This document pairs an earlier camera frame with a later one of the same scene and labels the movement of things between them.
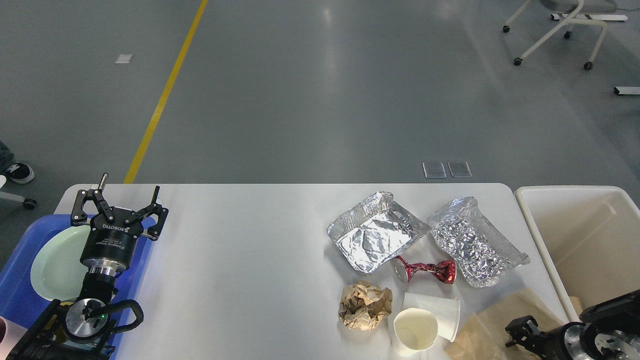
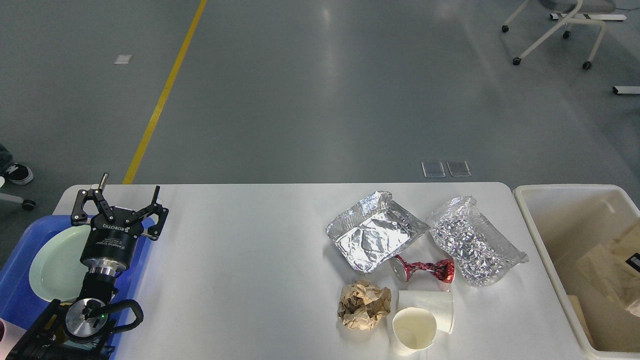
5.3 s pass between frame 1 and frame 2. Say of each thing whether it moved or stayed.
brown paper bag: moved
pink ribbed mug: stayed
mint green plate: stayed
